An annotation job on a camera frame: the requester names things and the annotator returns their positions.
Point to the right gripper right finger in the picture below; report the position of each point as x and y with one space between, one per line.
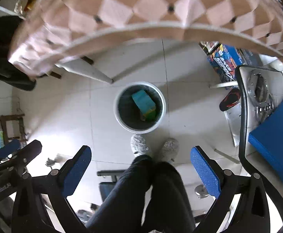
252 212

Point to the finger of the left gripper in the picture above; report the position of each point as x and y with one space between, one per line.
10 148
22 157

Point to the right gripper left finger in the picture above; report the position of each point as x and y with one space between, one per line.
29 213

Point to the white round trash bin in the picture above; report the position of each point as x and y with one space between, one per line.
127 113

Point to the small dark wooden stool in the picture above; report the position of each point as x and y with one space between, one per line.
13 128

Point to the black blue weight bench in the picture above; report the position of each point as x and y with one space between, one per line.
106 187

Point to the chrome dumbbell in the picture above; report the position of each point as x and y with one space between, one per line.
201 191

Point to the blue foam pad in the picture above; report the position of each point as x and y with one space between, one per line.
267 139

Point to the person's dark trouser legs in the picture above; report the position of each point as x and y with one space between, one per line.
150 196

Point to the left grey fuzzy slipper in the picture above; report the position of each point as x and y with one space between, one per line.
139 146

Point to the grey fuzzy slipper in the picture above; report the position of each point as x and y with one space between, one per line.
169 151
139 146

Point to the right grey fuzzy slipper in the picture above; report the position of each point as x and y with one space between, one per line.
169 151

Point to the white table leg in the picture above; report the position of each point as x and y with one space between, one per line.
222 85
85 69

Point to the red black sandal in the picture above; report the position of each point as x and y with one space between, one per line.
231 99

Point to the teal cardboard box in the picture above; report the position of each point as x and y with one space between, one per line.
145 104

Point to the colourful blue toy box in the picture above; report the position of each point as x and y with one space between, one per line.
224 59

